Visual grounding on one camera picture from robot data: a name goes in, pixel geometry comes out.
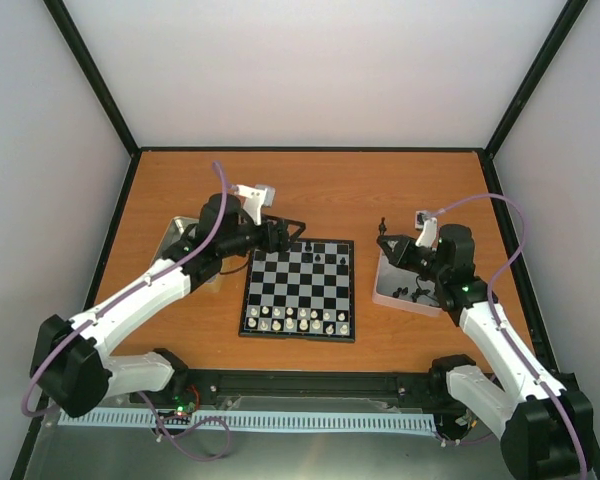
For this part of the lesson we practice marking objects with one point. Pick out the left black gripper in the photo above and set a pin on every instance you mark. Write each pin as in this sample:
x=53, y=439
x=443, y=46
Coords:
x=282, y=244

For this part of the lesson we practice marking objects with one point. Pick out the left green-lit circuit board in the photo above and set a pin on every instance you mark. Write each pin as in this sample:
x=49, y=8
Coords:
x=186, y=405

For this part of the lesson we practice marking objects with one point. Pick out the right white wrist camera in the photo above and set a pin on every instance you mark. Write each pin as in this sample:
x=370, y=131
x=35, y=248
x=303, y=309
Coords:
x=427, y=224

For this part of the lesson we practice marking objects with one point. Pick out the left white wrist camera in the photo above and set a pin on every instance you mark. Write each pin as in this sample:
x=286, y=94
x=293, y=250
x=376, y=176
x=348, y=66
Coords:
x=255, y=199

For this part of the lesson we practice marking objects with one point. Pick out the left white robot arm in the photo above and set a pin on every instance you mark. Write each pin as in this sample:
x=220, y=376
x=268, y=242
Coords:
x=74, y=362

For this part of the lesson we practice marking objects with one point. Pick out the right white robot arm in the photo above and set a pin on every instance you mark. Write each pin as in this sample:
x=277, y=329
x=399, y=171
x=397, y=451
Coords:
x=544, y=429

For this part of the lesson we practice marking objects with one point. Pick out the right pink tray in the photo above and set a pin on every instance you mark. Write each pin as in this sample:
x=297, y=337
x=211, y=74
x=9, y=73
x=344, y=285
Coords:
x=389, y=278

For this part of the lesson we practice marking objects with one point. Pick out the light blue cable duct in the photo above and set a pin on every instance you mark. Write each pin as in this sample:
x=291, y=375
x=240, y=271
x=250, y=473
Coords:
x=262, y=421

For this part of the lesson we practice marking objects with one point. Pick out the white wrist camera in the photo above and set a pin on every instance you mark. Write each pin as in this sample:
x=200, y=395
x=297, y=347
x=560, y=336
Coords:
x=255, y=199
x=427, y=224

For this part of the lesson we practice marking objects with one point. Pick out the black aluminium frame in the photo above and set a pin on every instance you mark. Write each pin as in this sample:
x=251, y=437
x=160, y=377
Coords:
x=558, y=33

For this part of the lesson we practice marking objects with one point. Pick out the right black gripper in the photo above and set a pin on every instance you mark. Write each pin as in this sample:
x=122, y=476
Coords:
x=398, y=256

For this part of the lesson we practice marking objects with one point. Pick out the black and silver chessboard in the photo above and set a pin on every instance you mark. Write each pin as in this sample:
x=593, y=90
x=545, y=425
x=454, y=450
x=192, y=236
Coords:
x=282, y=280

